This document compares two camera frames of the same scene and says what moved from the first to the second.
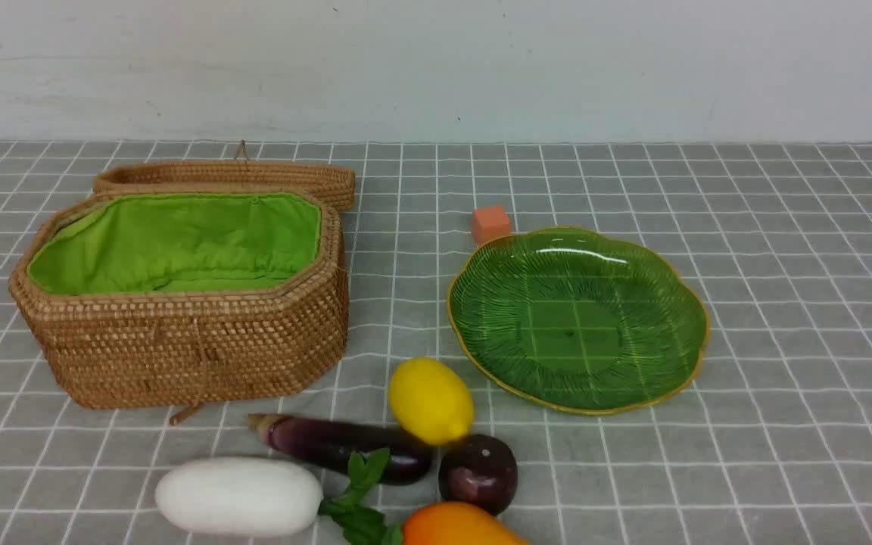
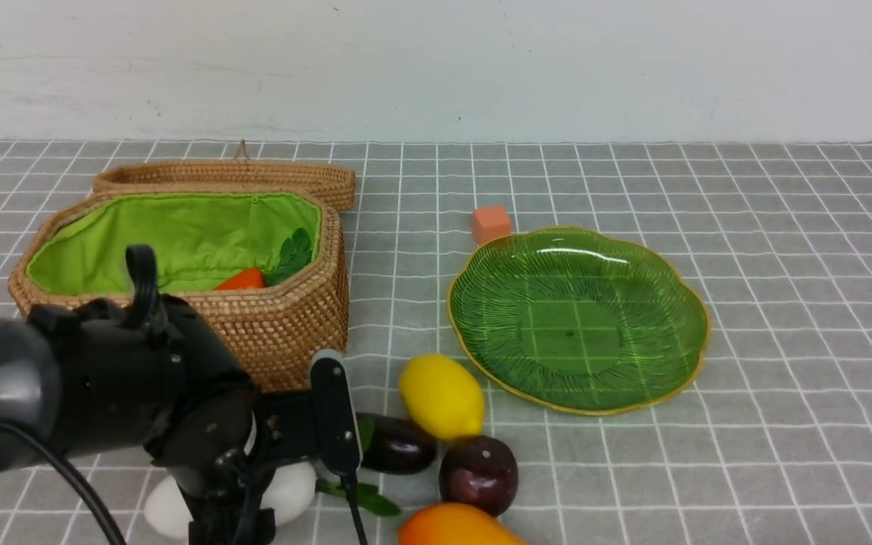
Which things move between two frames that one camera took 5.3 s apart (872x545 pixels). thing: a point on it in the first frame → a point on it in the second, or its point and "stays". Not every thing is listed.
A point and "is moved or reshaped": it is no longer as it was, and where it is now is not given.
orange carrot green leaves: (358, 521) → (297, 252)
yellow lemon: (431, 401) is moved or reshaped
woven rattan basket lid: (335, 182) stays
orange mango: (461, 523) stays
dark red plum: (480, 470) stays
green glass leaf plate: (577, 320) stays
